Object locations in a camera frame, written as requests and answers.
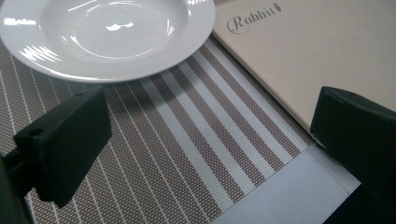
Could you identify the beige cutting board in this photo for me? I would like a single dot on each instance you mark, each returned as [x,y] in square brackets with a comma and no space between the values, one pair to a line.
[314,53]

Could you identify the striped woven placemat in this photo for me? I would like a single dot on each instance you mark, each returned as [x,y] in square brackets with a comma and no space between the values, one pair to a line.
[174,146]

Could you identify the white ceramic plate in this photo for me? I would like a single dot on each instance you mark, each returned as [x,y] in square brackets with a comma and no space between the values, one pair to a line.
[107,37]

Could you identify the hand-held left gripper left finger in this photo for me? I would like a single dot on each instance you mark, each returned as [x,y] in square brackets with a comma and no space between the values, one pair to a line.
[62,143]

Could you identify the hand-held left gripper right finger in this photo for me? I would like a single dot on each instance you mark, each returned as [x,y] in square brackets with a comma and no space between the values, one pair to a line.
[358,137]

